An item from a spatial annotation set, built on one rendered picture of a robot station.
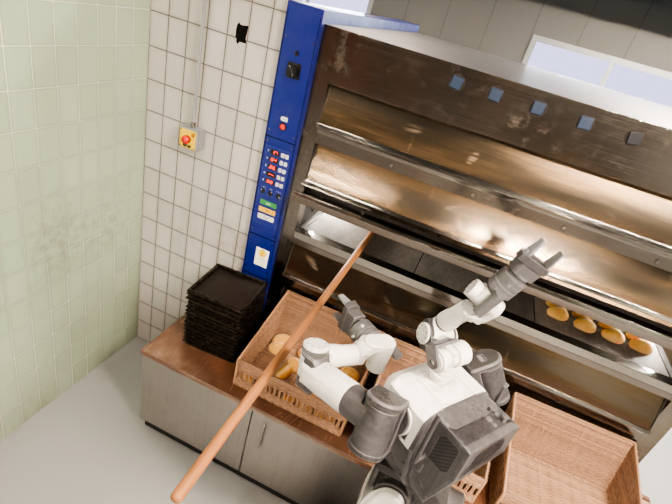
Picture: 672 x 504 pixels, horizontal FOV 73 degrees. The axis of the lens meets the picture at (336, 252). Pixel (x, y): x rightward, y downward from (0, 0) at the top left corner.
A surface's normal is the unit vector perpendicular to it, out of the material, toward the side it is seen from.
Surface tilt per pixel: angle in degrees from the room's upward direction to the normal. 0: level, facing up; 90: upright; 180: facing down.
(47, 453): 0
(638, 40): 90
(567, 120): 90
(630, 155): 90
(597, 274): 70
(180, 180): 90
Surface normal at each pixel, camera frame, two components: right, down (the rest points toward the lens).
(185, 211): -0.35, 0.39
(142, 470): 0.24, -0.84
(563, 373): -0.25, 0.08
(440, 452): -0.81, 0.10
